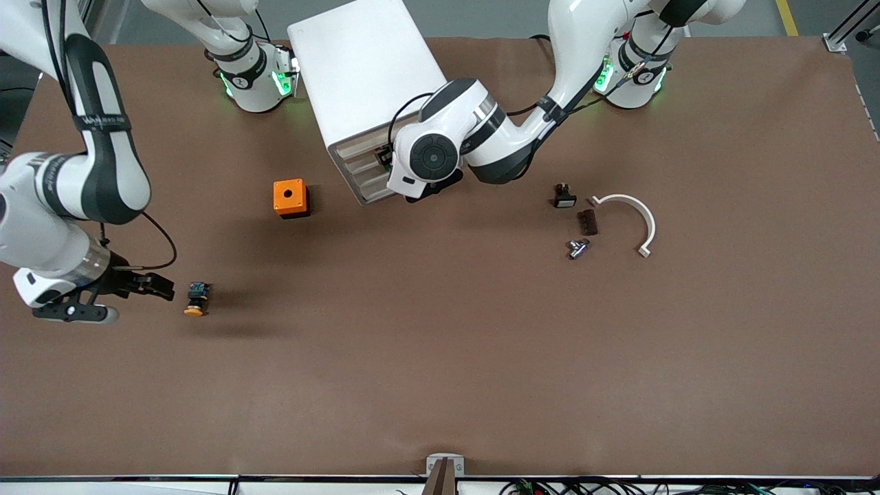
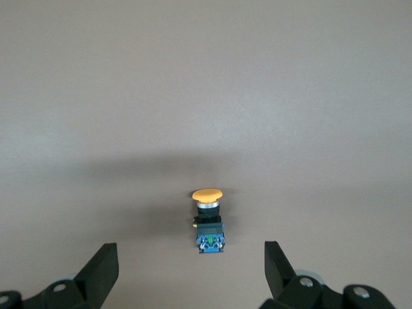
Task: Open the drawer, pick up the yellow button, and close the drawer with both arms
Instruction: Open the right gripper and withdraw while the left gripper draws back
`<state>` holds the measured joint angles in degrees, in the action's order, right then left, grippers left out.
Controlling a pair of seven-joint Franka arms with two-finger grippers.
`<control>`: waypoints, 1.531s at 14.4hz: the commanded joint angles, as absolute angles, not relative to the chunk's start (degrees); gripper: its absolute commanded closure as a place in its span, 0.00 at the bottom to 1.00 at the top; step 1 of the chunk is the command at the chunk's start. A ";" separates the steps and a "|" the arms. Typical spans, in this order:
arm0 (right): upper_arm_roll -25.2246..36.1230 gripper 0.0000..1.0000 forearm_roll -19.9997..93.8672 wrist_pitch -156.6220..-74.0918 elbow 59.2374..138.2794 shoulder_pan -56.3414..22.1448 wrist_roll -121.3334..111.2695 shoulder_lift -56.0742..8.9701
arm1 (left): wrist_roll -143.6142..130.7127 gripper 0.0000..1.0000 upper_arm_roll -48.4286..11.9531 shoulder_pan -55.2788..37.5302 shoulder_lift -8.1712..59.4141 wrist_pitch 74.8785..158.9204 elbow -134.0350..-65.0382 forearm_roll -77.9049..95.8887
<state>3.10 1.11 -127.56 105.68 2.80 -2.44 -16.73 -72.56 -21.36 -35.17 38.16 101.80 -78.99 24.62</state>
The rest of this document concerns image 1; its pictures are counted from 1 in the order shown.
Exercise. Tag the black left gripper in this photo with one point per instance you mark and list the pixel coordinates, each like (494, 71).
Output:
(382, 157)

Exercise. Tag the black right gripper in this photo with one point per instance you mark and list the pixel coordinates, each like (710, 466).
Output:
(119, 282)

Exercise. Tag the yellow mushroom push button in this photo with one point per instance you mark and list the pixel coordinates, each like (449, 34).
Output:
(198, 292)

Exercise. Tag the white plastic drawer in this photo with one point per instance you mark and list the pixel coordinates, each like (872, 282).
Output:
(375, 190)
(357, 147)
(368, 176)
(361, 162)

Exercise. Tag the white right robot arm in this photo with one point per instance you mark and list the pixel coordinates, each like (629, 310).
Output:
(41, 227)

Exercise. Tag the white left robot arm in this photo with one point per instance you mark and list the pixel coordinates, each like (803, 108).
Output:
(495, 137)

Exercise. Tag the white drawer cabinet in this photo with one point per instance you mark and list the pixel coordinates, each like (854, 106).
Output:
(364, 69)

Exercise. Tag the orange button box with hole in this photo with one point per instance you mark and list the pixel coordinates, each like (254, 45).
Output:
(280, 203)

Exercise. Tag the small metallic connector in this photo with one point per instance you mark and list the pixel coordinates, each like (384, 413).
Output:
(576, 250)

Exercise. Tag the brown terminal block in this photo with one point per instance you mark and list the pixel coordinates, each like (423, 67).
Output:
(588, 223)

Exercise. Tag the brown table cover mat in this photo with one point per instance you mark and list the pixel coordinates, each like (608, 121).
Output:
(440, 378)

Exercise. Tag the white semicircular plastic arc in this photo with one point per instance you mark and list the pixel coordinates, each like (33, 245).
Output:
(650, 223)

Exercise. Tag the black switch with white face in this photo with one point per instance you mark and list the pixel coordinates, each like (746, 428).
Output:
(565, 200)

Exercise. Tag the grey metal bracket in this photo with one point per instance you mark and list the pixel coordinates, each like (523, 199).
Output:
(432, 459)

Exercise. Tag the brown tapered post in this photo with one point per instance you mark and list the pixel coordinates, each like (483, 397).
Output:
(440, 482)

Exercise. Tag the aluminium frame profile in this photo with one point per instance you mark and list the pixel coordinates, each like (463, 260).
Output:
(834, 44)

